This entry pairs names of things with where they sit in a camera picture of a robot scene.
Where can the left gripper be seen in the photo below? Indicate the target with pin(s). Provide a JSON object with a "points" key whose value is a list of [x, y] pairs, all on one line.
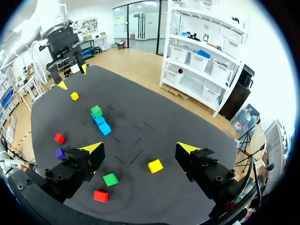
{"points": [[62, 43]]}

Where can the small green cube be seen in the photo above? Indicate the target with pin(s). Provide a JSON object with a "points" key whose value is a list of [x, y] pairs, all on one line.
{"points": [[110, 179], [96, 110]]}

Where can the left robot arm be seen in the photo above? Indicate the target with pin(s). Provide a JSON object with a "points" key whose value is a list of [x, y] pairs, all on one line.
{"points": [[25, 30]]}

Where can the small red cube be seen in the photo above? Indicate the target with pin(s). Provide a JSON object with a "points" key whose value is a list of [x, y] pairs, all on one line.
{"points": [[59, 138], [101, 196]]}

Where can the small purple cube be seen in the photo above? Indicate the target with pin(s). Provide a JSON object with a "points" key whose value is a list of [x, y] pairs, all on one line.
{"points": [[60, 153]]}

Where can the small blue cube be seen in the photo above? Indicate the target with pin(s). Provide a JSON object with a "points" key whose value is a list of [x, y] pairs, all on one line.
{"points": [[100, 120], [92, 116], [104, 129]]}

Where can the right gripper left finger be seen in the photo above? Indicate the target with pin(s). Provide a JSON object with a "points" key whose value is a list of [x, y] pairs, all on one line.
{"points": [[70, 173]]}

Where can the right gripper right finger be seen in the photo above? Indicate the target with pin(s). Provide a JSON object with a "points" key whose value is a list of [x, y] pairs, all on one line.
{"points": [[206, 171]]}

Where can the small yellow cube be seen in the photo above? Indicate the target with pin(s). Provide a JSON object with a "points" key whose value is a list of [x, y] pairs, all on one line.
{"points": [[155, 166], [74, 96]]}

